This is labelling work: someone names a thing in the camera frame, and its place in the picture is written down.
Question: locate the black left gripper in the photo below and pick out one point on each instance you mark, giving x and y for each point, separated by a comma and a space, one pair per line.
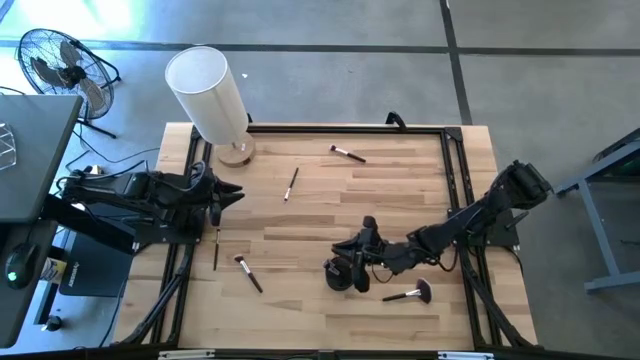
207, 192

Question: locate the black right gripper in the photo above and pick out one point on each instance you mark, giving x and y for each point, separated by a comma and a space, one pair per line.
372, 252

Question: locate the small black makeup brush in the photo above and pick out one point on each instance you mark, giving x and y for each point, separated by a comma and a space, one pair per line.
332, 269

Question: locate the long black makeup pencil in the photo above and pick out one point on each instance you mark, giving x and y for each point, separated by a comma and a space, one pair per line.
217, 250

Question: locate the thin brush silver tip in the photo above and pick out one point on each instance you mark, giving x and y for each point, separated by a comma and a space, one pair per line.
293, 180

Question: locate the round-head brush silver ferrule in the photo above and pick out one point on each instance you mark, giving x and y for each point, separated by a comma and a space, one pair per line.
248, 273

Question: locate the black fan makeup brush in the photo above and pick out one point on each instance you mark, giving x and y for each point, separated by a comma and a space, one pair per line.
424, 290

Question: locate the slim brush white ferrule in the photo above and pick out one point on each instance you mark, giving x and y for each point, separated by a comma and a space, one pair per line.
347, 154

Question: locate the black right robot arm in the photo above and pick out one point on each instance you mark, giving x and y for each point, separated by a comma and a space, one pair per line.
450, 230

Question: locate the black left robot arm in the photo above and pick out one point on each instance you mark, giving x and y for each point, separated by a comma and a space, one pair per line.
150, 192

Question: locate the black mesh brush cup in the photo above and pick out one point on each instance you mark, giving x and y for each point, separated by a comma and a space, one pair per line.
340, 281

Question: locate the white shade table lamp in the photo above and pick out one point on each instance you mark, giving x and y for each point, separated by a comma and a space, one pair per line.
207, 95

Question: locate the white power strip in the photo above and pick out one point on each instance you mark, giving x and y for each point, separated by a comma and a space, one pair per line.
95, 170

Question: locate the black desk foot beam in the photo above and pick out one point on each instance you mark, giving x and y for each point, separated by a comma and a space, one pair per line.
90, 227

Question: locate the black computer case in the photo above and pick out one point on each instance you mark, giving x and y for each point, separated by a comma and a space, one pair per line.
100, 275

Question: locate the yellow blue box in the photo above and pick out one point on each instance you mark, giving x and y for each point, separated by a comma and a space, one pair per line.
52, 270

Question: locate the grey desk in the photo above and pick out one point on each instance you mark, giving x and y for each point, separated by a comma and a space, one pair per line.
40, 155

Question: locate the black floor fan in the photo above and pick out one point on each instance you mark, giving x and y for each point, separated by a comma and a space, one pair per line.
70, 75

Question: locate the black round knob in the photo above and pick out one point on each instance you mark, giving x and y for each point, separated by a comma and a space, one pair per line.
52, 323

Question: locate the black computer mouse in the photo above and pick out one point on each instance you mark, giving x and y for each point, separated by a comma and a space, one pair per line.
20, 262

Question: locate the dark desk surface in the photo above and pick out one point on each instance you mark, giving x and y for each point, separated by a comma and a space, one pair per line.
20, 315

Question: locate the black aluminium table frame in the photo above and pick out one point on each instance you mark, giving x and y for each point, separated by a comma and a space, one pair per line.
375, 130

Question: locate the silver frame bracket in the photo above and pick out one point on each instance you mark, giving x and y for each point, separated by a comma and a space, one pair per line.
465, 355
185, 354

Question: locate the grey metal table frame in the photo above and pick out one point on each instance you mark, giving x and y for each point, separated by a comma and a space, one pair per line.
597, 230

